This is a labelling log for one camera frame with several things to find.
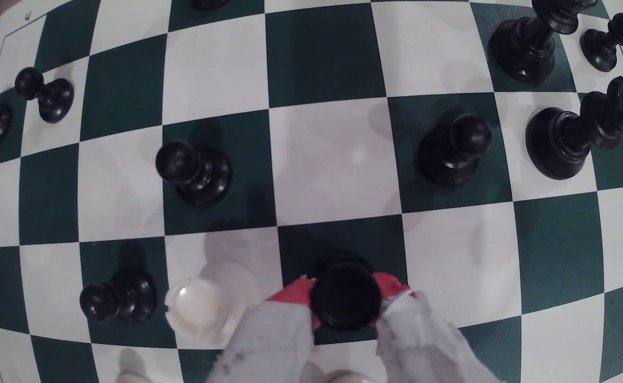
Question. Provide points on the black queen chess piece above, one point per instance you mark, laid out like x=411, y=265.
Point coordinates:
x=561, y=141

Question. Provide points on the white rook chess piece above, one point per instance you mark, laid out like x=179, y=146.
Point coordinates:
x=197, y=308

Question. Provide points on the green white chessboard mat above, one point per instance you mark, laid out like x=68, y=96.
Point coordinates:
x=327, y=159

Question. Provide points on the black rook chess piece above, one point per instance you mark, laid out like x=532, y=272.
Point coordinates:
x=346, y=295
x=209, y=3

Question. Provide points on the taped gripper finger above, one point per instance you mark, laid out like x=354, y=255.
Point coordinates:
x=423, y=346
x=269, y=346

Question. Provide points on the white pawn chess piece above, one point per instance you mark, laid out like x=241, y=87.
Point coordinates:
x=130, y=372
x=346, y=378

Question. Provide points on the black king chess piece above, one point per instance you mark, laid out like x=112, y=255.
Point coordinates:
x=527, y=50

